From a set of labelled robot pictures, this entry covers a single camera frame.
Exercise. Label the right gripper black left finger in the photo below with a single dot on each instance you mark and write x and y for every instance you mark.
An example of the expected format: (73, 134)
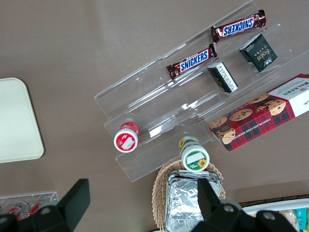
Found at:
(77, 203)

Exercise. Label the small black gold-print box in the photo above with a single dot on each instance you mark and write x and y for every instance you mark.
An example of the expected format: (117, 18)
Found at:
(259, 54)

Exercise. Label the red lid yoghurt cup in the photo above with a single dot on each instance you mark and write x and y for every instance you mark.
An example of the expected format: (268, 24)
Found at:
(125, 141)

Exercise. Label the aluminium foil container stack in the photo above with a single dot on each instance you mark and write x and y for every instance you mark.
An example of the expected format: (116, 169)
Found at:
(183, 200)

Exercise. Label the teal snack packet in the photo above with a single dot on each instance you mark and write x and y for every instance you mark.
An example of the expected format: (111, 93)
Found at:
(301, 217)

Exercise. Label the black box with white side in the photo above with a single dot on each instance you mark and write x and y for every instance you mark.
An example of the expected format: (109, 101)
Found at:
(223, 77)

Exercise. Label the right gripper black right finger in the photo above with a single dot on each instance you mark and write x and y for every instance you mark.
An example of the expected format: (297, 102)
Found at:
(206, 198)

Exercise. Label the red tartan cookie box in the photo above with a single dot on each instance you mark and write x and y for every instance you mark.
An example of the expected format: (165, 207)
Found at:
(256, 120)

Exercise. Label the clear acrylic step display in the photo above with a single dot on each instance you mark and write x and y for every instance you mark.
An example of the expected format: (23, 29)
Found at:
(149, 96)

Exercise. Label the beige plastic tray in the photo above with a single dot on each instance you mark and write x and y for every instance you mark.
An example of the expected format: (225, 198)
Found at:
(17, 120)

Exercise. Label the red cola bottle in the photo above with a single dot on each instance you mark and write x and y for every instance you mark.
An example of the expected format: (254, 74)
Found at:
(36, 207)
(20, 207)

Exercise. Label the clear rice cracker bag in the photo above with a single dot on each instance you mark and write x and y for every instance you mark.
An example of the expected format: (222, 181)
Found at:
(287, 218)

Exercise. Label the clear acrylic bottle rack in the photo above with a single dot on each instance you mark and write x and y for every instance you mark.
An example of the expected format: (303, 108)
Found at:
(36, 195)

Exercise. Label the white rectangular bin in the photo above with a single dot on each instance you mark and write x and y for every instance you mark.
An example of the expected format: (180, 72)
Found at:
(272, 205)

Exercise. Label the oval light wicker basket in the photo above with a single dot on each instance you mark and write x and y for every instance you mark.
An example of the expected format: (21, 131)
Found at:
(159, 193)

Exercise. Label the green lid yoghurt cup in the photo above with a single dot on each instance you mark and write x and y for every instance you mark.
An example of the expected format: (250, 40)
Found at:
(195, 159)

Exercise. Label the brown Snickers bar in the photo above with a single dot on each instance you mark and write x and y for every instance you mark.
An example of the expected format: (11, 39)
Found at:
(237, 26)
(193, 61)

